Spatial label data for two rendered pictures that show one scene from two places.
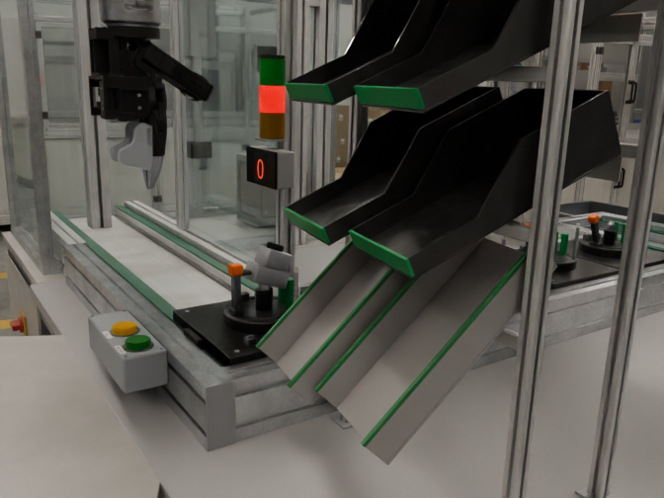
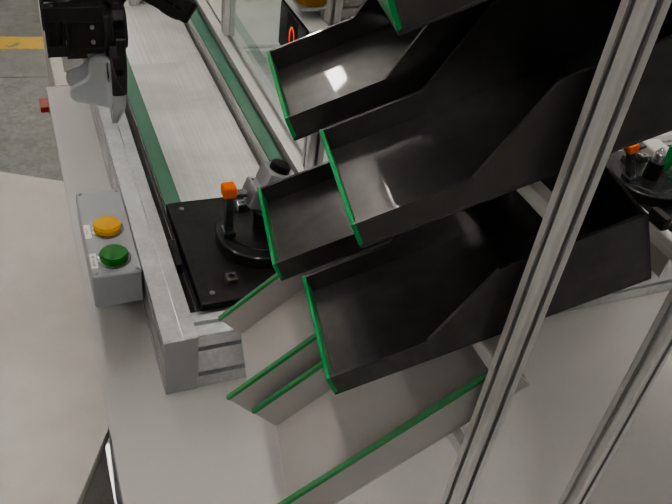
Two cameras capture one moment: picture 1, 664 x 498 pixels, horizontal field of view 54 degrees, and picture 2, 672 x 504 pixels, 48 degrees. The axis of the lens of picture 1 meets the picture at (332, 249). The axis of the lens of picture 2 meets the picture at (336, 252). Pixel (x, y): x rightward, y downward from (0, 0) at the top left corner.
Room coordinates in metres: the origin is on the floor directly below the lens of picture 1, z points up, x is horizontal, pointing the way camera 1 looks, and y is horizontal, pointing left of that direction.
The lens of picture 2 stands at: (0.18, -0.12, 1.68)
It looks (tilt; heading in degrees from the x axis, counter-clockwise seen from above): 39 degrees down; 8
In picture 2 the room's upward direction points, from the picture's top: 9 degrees clockwise
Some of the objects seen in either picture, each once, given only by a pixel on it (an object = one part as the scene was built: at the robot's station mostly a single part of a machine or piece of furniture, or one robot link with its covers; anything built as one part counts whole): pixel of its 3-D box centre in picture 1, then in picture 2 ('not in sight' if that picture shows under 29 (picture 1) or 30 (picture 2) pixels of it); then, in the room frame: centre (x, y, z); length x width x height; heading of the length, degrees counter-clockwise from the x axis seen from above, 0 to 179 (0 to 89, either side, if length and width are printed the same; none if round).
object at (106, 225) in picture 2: (124, 330); (107, 228); (1.00, 0.34, 0.96); 0.04 x 0.04 x 0.02
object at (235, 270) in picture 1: (240, 285); (234, 206); (1.03, 0.15, 1.04); 0.04 x 0.02 x 0.08; 124
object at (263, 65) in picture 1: (272, 72); not in sight; (1.28, 0.12, 1.38); 0.05 x 0.05 x 0.05
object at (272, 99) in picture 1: (272, 99); not in sight; (1.28, 0.12, 1.33); 0.05 x 0.05 x 0.05
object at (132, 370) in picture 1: (125, 348); (108, 244); (1.00, 0.34, 0.93); 0.21 x 0.07 x 0.06; 34
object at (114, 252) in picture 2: (137, 345); (114, 257); (0.94, 0.30, 0.96); 0.04 x 0.04 x 0.02
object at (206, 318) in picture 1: (264, 324); (260, 243); (1.05, 0.11, 0.96); 0.24 x 0.24 x 0.02; 34
